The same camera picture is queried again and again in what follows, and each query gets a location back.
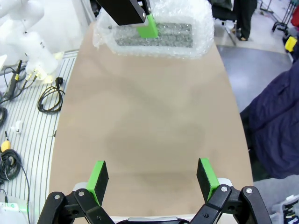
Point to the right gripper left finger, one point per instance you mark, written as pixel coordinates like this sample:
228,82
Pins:
98,184

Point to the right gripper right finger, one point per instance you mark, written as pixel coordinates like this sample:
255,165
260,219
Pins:
208,179

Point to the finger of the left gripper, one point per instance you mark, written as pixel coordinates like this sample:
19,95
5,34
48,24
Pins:
123,11

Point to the bubble-wrapped clock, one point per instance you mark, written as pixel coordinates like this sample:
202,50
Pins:
177,35

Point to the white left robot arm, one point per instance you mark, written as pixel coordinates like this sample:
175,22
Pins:
35,46

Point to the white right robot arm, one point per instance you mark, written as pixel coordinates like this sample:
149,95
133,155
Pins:
11,213

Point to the slotted aluminium bench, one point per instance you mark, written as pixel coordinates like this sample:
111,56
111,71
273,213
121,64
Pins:
39,140

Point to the person in navy jacket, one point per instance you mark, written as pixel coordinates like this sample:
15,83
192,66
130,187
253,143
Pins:
275,121

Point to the bystander in black trousers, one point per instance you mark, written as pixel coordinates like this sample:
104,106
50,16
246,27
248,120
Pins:
245,18

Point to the black clothes rack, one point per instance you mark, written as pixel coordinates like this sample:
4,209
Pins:
279,23

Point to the yellow box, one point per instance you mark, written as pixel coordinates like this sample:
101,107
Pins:
291,44

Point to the small white bracket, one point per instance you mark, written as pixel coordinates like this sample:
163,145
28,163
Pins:
16,126

